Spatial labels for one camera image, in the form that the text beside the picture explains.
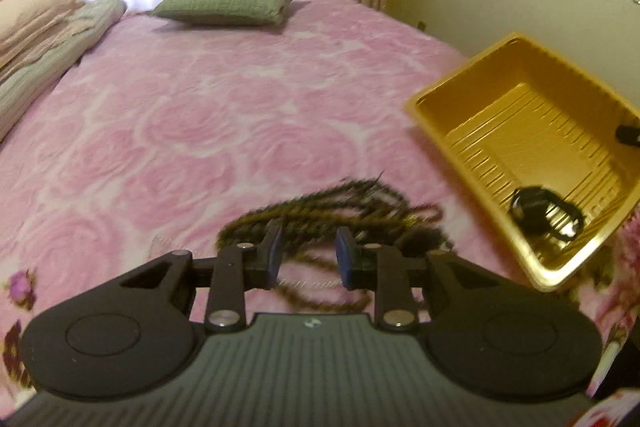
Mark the pink rose blanket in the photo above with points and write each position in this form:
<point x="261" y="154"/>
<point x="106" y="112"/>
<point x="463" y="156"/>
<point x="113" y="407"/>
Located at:
<point x="200" y="117"/>

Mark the folded pale green quilt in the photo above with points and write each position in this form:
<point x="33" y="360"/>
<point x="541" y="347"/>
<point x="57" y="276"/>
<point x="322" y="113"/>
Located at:
<point x="45" y="57"/>

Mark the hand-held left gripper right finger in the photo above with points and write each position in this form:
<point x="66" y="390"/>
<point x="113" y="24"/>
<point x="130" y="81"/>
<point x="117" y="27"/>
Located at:
<point x="344" y="257"/>

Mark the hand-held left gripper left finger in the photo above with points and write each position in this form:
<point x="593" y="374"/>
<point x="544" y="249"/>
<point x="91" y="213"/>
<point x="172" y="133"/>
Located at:
<point x="272" y="252"/>

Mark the pale pink pillow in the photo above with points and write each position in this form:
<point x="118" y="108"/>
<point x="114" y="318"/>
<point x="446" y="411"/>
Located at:
<point x="30" y="14"/>

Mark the yellow plastic tray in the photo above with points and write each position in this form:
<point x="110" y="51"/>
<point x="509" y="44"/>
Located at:
<point x="525" y="117"/>

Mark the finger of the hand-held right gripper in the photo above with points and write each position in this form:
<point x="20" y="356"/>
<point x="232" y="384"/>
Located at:
<point x="630" y="134"/>

